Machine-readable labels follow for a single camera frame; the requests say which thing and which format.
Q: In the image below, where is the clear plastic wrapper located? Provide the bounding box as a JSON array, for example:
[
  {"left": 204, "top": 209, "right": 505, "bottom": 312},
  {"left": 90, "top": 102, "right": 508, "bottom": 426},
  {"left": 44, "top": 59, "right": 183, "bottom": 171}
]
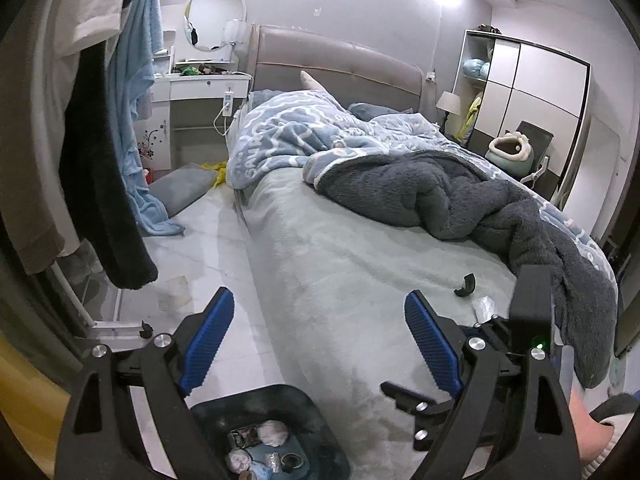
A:
[{"left": 472, "top": 296, "right": 497, "bottom": 324}]

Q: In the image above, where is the black curved piece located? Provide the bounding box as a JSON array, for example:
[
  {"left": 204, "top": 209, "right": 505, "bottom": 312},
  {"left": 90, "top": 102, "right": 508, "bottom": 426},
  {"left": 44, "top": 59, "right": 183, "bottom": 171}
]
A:
[{"left": 454, "top": 273, "right": 476, "bottom": 298}]

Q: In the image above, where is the black snack packet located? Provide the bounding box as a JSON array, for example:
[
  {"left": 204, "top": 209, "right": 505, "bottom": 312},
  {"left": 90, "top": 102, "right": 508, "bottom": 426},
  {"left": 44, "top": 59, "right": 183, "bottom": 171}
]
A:
[{"left": 228, "top": 425, "right": 262, "bottom": 450}]

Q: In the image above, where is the cardboard tape ring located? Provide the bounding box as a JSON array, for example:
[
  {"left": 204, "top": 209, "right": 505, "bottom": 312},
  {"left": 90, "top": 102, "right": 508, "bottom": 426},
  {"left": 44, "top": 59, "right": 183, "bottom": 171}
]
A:
[{"left": 278, "top": 450, "right": 306, "bottom": 472}]

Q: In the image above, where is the white round pad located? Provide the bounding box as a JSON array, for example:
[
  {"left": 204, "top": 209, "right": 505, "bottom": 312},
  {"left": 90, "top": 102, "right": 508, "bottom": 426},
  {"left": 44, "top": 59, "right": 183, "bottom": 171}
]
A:
[{"left": 258, "top": 420, "right": 290, "bottom": 448}]

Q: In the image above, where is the blue tissue packet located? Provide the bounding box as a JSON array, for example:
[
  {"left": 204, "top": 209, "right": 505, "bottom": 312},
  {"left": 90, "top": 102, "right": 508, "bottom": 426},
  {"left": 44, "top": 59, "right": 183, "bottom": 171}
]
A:
[{"left": 247, "top": 462, "right": 273, "bottom": 480}]

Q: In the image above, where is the dark green trash bin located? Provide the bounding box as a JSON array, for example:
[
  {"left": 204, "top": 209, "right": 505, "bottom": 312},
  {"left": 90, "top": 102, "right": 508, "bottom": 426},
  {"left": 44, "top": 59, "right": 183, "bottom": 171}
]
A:
[{"left": 191, "top": 385, "right": 350, "bottom": 480}]

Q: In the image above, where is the person right hand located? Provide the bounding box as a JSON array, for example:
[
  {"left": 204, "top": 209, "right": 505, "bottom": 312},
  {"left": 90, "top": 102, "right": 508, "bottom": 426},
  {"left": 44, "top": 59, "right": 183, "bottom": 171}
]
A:
[{"left": 568, "top": 388, "right": 614, "bottom": 465}]

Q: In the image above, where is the white clothes rack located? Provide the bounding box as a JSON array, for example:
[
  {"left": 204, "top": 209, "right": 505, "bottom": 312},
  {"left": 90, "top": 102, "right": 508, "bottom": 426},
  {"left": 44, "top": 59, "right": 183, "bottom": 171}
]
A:
[{"left": 51, "top": 262, "right": 154, "bottom": 340}]

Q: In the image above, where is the bed with grey-green sheet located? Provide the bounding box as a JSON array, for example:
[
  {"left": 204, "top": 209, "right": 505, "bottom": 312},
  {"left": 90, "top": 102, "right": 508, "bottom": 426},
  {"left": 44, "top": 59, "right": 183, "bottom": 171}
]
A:
[{"left": 234, "top": 168, "right": 515, "bottom": 479}]

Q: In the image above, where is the dark grey fluffy blanket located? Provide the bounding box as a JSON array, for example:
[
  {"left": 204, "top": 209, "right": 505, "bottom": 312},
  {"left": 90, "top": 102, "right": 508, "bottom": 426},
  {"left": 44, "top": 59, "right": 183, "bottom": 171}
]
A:
[{"left": 310, "top": 152, "right": 617, "bottom": 388}]

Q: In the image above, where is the grey floor cushion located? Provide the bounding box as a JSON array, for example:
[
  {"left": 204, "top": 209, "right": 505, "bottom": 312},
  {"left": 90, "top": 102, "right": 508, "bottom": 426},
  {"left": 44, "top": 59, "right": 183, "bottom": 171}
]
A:
[{"left": 149, "top": 164, "right": 218, "bottom": 218}]

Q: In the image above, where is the black office chair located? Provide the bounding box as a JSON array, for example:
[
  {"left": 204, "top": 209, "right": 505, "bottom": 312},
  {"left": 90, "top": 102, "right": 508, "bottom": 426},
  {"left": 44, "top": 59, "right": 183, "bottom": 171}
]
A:
[{"left": 518, "top": 122, "right": 553, "bottom": 188}]

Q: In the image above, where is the hanging black garment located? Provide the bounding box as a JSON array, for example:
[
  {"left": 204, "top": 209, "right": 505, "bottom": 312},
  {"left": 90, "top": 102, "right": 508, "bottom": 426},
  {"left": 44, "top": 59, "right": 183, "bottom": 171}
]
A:
[{"left": 58, "top": 42, "right": 157, "bottom": 289}]

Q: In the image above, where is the green white plush pet bed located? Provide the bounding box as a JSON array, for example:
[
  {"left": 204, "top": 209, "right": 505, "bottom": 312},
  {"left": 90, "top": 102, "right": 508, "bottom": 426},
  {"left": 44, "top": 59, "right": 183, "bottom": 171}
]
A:
[{"left": 485, "top": 131, "right": 535, "bottom": 179}]

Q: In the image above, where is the blue patterned duvet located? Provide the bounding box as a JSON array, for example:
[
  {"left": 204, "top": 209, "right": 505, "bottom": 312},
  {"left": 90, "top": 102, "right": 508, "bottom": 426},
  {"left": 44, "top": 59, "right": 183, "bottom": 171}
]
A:
[{"left": 226, "top": 90, "right": 615, "bottom": 282}]

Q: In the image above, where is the white vanity desk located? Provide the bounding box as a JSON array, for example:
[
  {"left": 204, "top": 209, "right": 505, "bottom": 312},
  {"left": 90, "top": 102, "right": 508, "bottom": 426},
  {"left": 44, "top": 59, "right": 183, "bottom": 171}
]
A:
[{"left": 134, "top": 30, "right": 252, "bottom": 180}]

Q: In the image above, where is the bedside table lamp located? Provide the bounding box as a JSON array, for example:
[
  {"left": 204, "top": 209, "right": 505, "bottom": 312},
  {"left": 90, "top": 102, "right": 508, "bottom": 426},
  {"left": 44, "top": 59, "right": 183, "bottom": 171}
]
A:
[{"left": 436, "top": 91, "right": 461, "bottom": 133}]

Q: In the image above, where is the white power strip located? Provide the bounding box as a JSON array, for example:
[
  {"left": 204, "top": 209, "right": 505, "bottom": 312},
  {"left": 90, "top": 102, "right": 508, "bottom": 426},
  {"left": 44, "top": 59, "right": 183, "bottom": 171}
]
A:
[{"left": 221, "top": 89, "right": 234, "bottom": 117}]

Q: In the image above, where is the teal pillow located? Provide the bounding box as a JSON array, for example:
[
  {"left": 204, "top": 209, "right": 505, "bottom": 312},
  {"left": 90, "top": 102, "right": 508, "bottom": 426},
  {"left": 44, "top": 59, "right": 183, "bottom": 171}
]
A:
[{"left": 348, "top": 102, "right": 413, "bottom": 122}]

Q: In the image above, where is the white wardrobe cabinet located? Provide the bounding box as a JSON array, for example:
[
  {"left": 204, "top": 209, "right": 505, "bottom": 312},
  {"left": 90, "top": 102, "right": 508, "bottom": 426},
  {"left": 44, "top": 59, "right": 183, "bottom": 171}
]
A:
[{"left": 447, "top": 29, "right": 592, "bottom": 208}]

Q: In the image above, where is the blue plush on shelf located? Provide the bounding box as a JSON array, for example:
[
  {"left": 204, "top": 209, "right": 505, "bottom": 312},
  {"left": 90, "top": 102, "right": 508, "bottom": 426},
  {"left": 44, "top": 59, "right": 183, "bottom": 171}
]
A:
[{"left": 462, "top": 58, "right": 490, "bottom": 80}]

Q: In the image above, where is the white pillow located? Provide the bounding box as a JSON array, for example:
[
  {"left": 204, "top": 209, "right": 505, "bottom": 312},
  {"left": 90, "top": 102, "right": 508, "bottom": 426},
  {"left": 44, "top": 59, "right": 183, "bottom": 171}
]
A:
[{"left": 299, "top": 70, "right": 331, "bottom": 96}]

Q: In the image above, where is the light blue hanging towel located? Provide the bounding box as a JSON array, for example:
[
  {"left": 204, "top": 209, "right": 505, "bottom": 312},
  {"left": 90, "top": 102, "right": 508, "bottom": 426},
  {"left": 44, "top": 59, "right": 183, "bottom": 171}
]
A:
[{"left": 107, "top": 0, "right": 183, "bottom": 236}]

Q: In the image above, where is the grey padded headboard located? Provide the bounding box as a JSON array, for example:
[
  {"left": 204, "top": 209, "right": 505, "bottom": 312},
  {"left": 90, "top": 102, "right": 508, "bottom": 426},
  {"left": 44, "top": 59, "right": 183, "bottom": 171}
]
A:
[{"left": 244, "top": 25, "right": 426, "bottom": 112}]

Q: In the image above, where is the round vanity mirror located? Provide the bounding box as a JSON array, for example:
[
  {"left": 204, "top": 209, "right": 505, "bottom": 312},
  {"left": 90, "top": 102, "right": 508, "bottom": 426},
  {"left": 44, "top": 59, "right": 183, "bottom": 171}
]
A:
[{"left": 183, "top": 0, "right": 247, "bottom": 52}]

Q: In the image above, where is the hanging white t-shirt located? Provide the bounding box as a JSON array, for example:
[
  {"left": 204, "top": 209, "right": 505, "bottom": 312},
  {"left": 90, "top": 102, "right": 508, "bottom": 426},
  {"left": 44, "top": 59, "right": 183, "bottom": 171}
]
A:
[{"left": 53, "top": 0, "right": 124, "bottom": 58}]

